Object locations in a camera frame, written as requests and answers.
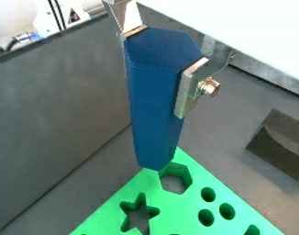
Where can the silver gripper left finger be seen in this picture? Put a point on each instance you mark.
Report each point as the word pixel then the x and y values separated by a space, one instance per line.
pixel 125 14

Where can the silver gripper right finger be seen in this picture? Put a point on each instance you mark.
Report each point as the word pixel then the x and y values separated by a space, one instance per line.
pixel 196 79

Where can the blue hexagonal prism block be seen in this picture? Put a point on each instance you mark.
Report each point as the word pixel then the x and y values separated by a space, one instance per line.
pixel 157 55

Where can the green foam shape board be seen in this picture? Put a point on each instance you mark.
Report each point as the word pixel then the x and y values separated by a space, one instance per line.
pixel 177 201

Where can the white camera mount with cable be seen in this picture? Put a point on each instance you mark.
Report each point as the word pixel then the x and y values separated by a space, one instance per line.
pixel 29 20

